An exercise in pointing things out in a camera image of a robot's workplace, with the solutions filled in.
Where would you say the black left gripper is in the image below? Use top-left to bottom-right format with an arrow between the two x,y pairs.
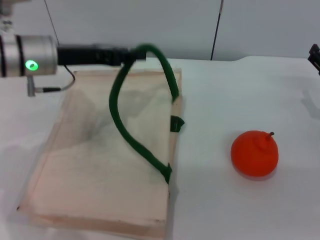
57,43 -> 147,67

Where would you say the orange with stem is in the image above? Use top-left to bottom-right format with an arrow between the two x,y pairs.
230,129 -> 280,178

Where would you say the white handbag with green handles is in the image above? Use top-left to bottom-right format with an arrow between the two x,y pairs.
16,43 -> 186,240

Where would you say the black vertical pole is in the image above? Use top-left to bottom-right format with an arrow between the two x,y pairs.
210,0 -> 224,61

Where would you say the thin dark background wire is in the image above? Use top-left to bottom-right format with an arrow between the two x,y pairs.
44,0 -> 60,43

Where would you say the grey left arm cable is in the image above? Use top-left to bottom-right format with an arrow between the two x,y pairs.
26,64 -> 76,97

